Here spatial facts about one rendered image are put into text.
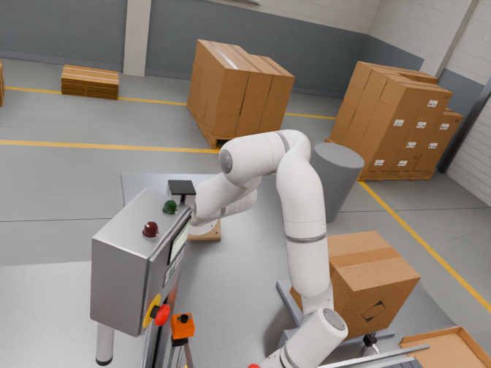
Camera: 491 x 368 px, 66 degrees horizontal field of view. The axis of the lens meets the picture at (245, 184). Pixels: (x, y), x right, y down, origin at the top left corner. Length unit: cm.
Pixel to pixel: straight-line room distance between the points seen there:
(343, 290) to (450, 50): 510
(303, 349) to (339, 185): 245
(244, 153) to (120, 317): 42
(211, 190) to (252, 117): 314
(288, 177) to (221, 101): 330
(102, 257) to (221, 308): 82
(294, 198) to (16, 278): 101
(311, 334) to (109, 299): 45
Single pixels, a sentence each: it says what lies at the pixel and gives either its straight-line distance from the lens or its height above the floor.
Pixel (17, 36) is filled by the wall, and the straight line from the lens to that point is 608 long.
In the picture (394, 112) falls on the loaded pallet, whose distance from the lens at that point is 426.
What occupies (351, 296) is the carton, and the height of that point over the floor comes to 110.
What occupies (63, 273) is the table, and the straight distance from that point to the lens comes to 146.
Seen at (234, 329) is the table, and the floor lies 83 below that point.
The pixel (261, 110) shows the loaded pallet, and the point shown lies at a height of 48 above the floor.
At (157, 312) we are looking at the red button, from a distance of 70.
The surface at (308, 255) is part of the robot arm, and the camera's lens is 80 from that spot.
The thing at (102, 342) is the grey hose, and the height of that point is 116.
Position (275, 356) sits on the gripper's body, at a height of 108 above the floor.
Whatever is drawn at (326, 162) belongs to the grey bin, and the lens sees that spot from 318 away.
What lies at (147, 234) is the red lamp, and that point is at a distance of 60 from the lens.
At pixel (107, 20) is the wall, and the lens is 594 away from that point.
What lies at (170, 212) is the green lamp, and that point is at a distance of 66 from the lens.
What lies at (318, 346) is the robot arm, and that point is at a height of 120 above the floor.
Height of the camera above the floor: 188
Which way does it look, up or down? 30 degrees down
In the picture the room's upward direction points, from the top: 15 degrees clockwise
